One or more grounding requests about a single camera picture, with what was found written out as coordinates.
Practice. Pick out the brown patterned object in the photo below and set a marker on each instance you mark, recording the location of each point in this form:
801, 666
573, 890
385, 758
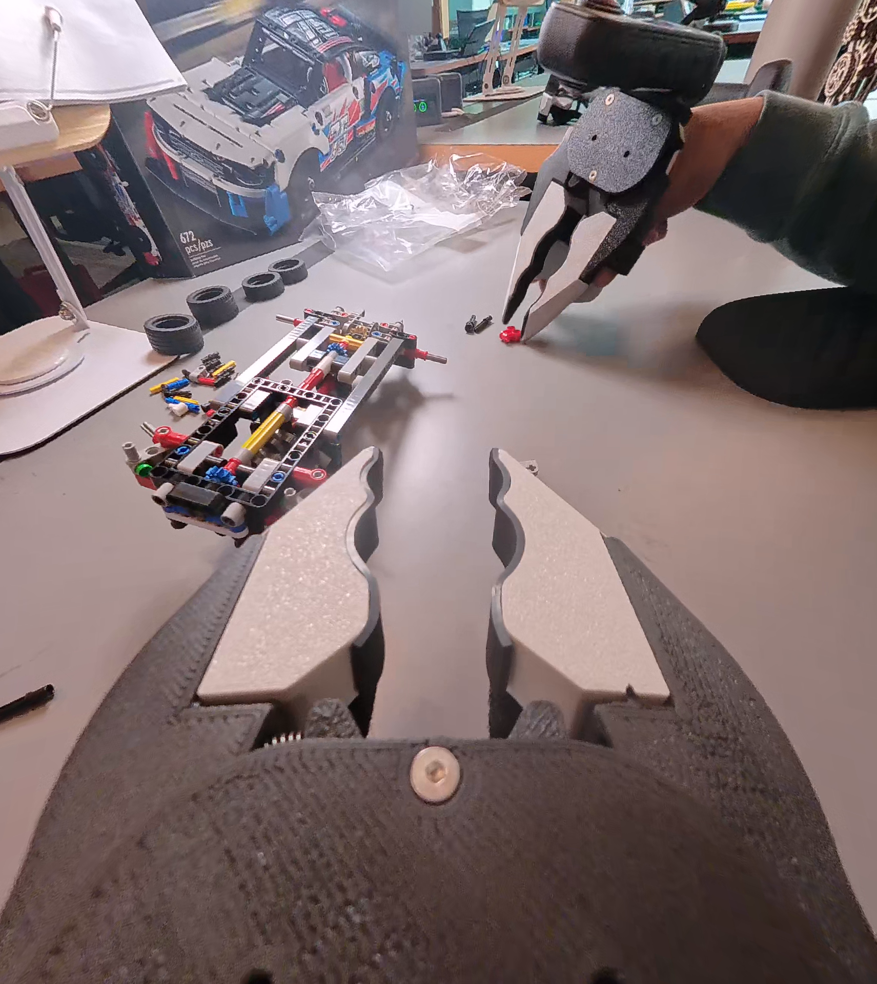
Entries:
865, 46

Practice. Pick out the long black lego axle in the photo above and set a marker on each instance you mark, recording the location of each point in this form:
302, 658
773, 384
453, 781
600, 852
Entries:
19, 703

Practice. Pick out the black device with green light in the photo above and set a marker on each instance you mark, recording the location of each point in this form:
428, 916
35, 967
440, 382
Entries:
430, 100

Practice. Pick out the lego car set box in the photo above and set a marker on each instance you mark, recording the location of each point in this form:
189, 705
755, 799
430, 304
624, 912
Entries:
269, 138

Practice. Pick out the white stand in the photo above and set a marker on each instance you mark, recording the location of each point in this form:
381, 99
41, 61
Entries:
46, 369

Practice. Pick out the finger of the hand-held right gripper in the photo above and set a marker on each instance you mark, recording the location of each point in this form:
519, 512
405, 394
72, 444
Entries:
578, 265
534, 230

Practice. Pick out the black rubber lego tire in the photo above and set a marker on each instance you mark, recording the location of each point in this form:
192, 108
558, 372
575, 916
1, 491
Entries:
173, 334
262, 286
213, 305
289, 270

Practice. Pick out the lego car chassis assembly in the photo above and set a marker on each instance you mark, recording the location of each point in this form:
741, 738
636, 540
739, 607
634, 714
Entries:
292, 407

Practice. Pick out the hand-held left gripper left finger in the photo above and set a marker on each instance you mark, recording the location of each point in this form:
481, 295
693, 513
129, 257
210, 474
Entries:
292, 592

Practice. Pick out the clear plastic bags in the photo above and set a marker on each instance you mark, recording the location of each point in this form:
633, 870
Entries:
407, 200

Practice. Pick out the white paper booklet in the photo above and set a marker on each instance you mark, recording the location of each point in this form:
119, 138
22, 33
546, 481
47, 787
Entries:
61, 46

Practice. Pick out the pile of small lego pieces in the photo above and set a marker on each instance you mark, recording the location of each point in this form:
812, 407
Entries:
188, 384

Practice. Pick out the wooden cutout stand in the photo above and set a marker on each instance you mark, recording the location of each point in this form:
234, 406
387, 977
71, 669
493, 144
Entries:
493, 61

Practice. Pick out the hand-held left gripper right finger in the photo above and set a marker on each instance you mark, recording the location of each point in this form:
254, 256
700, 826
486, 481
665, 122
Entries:
573, 599

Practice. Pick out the person's right forearm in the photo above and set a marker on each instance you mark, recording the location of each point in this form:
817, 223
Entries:
830, 200

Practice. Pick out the person's right hand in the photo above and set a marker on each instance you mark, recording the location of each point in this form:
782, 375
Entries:
703, 154

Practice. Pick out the wooden board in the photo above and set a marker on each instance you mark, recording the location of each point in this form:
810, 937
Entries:
77, 131

